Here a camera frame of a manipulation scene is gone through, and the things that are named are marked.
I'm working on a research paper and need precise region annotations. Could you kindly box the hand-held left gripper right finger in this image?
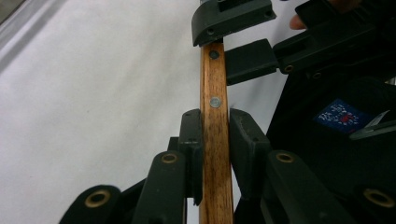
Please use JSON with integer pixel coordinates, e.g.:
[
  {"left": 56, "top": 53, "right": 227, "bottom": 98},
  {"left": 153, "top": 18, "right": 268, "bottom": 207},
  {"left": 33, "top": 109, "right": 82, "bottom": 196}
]
[{"left": 229, "top": 107, "right": 272, "bottom": 200}]

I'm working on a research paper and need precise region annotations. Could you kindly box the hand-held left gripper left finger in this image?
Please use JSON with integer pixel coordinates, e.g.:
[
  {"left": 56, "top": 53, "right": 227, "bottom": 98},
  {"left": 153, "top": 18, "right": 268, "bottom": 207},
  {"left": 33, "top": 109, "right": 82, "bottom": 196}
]
[{"left": 178, "top": 108, "right": 204, "bottom": 206}]

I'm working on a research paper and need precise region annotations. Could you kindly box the wooden-handled fork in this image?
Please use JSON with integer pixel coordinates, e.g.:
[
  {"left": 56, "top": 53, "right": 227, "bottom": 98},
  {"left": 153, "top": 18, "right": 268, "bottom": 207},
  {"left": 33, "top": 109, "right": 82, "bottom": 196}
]
[{"left": 199, "top": 0, "right": 235, "bottom": 224}]

